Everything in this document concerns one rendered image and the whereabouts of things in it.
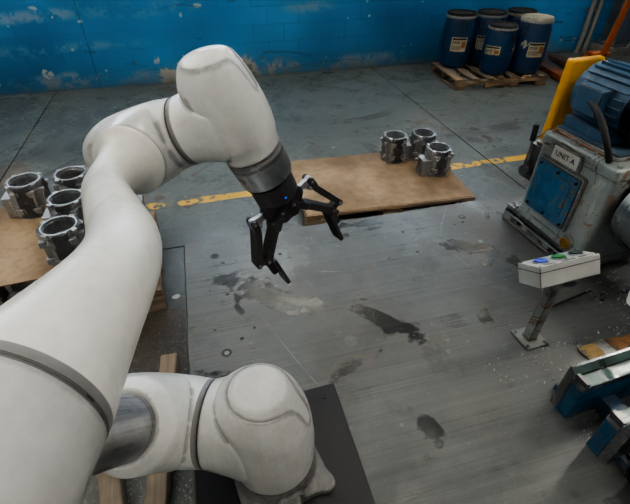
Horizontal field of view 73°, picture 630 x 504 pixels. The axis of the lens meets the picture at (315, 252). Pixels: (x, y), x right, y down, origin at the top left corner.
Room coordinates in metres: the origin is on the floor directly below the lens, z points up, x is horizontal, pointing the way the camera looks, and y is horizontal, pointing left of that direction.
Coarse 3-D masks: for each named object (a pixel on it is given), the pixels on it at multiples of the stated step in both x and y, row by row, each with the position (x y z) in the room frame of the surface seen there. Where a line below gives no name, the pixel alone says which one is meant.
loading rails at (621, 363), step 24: (600, 360) 0.58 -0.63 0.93; (624, 360) 0.59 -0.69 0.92; (576, 384) 0.54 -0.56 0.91; (600, 384) 0.53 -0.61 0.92; (624, 384) 0.56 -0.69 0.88; (576, 408) 0.53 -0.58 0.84; (600, 408) 0.53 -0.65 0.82; (624, 408) 0.52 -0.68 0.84; (600, 432) 0.46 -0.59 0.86; (624, 432) 0.43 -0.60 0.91; (600, 456) 0.43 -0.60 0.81; (624, 456) 0.43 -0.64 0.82
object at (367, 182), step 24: (384, 144) 3.08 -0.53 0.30; (408, 144) 3.14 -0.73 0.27; (432, 144) 2.99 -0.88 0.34; (312, 168) 2.97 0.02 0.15; (336, 168) 2.97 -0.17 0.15; (360, 168) 2.97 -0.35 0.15; (384, 168) 2.97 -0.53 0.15; (408, 168) 2.97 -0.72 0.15; (432, 168) 2.84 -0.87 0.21; (312, 192) 2.61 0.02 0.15; (336, 192) 2.61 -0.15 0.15; (360, 192) 2.61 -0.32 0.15; (384, 192) 2.61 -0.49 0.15; (408, 192) 2.61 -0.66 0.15; (432, 192) 2.61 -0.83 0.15; (456, 192) 2.61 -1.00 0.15; (312, 216) 2.32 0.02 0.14
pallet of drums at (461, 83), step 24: (456, 24) 5.70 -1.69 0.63; (480, 24) 5.81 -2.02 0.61; (504, 24) 5.57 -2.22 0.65; (528, 24) 5.50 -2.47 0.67; (552, 24) 5.52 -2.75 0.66; (456, 48) 5.66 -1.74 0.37; (480, 48) 5.76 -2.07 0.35; (504, 48) 5.36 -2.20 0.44; (528, 48) 5.43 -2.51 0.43; (432, 72) 5.94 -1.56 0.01; (456, 72) 5.55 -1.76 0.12; (480, 72) 5.55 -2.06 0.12; (504, 72) 5.42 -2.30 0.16; (528, 72) 5.43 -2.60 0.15
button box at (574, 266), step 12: (564, 252) 0.81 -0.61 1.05; (588, 252) 0.79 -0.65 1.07; (528, 264) 0.75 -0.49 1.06; (540, 264) 0.74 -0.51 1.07; (552, 264) 0.73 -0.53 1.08; (564, 264) 0.74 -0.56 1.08; (576, 264) 0.74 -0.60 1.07; (588, 264) 0.75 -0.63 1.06; (528, 276) 0.74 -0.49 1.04; (540, 276) 0.71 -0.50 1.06; (552, 276) 0.72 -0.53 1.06; (564, 276) 0.72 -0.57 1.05; (576, 276) 0.73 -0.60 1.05; (588, 276) 0.74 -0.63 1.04; (540, 288) 0.70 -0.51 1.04
